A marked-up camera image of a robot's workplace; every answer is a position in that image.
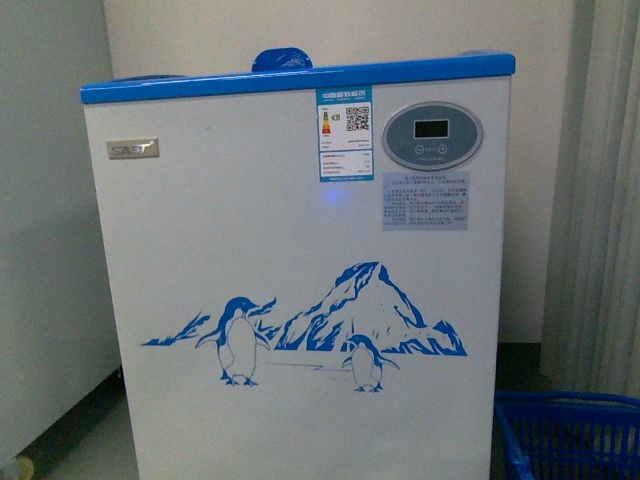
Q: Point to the glass sliding freezer lid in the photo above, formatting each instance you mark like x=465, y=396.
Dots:
x=281, y=59

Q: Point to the white blue chest freezer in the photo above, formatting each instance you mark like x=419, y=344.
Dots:
x=305, y=266

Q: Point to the white vertical blinds curtain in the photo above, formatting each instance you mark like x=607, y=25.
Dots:
x=590, y=339

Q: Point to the blue plastic basket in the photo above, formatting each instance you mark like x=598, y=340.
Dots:
x=568, y=435

